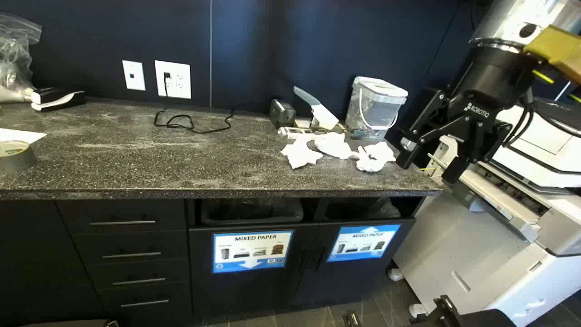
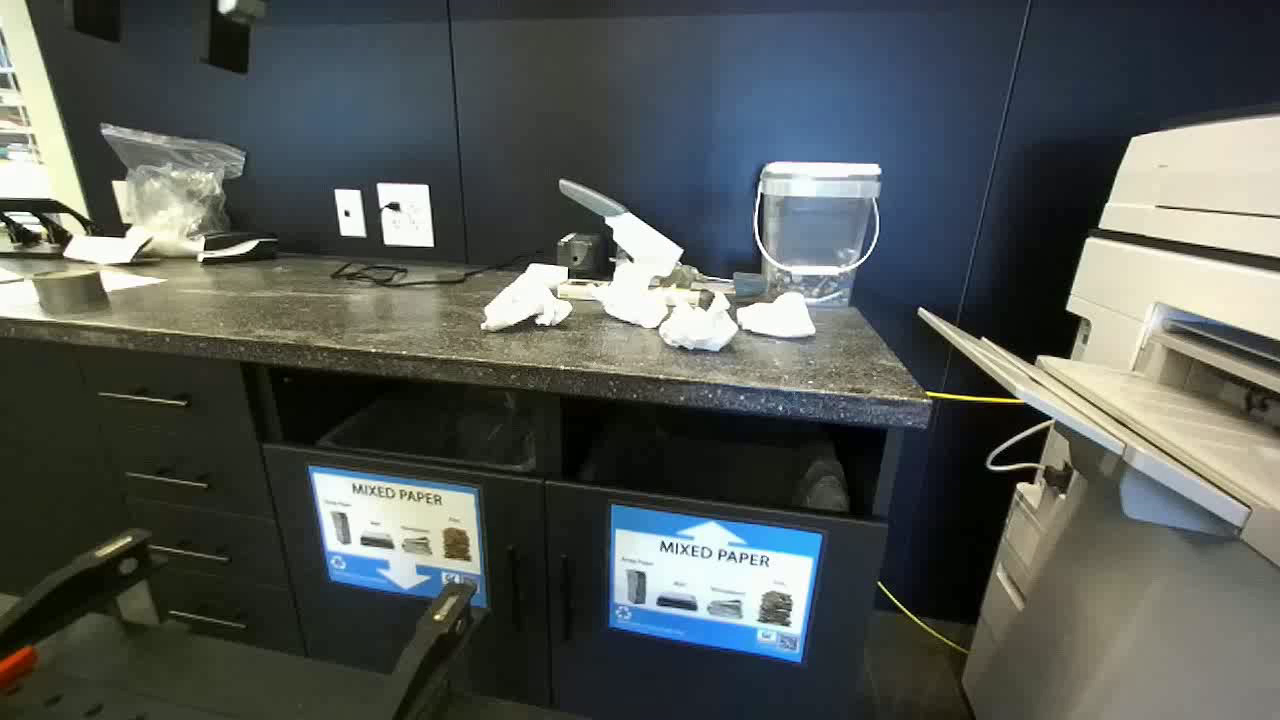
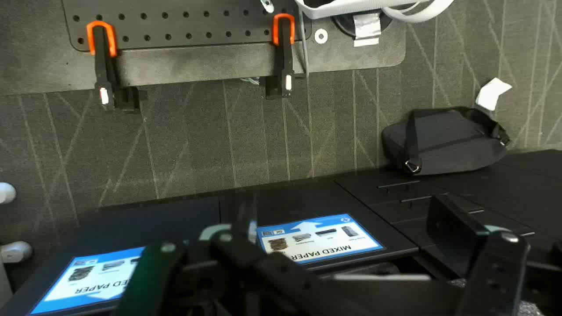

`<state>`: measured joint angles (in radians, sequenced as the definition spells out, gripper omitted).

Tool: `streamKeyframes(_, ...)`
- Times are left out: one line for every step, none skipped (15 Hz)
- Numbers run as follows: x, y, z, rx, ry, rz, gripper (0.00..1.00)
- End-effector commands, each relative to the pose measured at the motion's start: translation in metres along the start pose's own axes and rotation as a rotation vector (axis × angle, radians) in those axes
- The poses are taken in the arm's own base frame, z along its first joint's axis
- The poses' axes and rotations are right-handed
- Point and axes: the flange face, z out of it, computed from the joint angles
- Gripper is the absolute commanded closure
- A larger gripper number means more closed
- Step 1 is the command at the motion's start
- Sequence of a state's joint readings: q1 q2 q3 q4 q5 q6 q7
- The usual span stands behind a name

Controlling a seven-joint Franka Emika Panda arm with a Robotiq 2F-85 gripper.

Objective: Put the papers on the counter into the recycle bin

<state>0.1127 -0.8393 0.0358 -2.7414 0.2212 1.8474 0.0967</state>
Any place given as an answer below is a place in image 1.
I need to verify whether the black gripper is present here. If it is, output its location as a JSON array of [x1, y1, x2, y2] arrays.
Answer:
[[385, 42, 534, 186]]

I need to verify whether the clear plastic lidded container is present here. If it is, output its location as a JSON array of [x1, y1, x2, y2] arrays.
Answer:
[[345, 75, 411, 148]]

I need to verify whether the large white office printer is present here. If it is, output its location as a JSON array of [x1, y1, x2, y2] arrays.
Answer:
[[393, 102, 581, 327]]

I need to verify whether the blue mixed paper sign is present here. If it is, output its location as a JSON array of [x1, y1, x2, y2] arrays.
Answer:
[[325, 224, 403, 264], [211, 229, 295, 277]]

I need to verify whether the black stand base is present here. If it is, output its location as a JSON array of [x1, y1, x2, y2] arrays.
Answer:
[[411, 295, 516, 327]]

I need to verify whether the white double outlet plate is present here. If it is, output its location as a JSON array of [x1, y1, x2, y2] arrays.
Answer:
[[153, 59, 193, 100]]

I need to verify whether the flat white paper sheet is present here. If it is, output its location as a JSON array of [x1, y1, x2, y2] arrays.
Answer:
[[0, 128, 49, 148]]

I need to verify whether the clear crumpled plastic bag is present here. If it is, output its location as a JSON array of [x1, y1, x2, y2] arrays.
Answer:
[[0, 13, 44, 106]]

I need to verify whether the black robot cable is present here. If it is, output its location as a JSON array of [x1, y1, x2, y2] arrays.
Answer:
[[501, 90, 581, 179]]

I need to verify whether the yellow wrist camera mount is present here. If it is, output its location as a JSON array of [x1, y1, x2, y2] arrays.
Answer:
[[525, 26, 581, 86]]

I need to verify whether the thin black power cable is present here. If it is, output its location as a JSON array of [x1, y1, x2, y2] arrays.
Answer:
[[151, 75, 236, 137]]

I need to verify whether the white single wall plate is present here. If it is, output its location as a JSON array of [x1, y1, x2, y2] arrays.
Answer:
[[120, 59, 147, 93]]

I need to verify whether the black drawer with steel handle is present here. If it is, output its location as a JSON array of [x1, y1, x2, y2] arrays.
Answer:
[[98, 289, 195, 326], [57, 200, 187, 235], [71, 233, 189, 266], [88, 260, 193, 293]]

